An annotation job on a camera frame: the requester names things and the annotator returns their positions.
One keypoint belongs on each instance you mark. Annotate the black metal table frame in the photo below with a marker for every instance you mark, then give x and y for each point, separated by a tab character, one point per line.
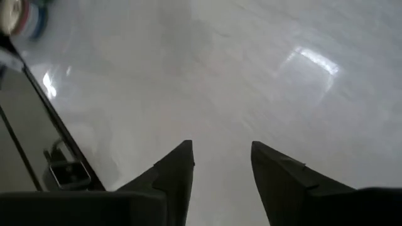
51	109

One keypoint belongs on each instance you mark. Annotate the black metal clamp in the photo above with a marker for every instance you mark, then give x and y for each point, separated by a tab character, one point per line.
69	174

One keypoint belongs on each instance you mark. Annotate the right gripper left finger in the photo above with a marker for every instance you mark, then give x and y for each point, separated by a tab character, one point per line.
176	175

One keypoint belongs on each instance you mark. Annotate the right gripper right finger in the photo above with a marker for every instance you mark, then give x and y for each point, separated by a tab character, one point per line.
282	188

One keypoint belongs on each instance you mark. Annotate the Wild Planet salmon can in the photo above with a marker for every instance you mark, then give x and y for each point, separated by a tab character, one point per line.
15	15

